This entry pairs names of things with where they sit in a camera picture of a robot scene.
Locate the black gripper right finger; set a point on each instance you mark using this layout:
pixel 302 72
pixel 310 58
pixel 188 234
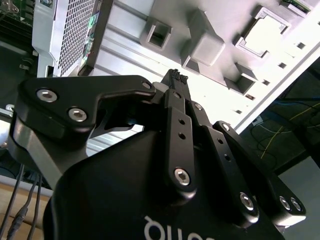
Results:
pixel 240 180

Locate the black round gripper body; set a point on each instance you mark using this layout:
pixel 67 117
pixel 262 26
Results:
pixel 112 200

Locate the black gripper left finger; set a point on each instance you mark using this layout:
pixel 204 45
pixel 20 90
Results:
pixel 50 112

